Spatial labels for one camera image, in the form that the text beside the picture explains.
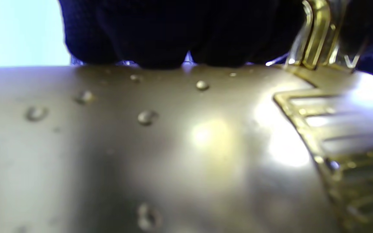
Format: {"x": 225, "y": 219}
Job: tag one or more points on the person's left hand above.
{"x": 173, "y": 29}

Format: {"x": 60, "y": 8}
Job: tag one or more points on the yellow transparent kettle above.
{"x": 173, "y": 145}

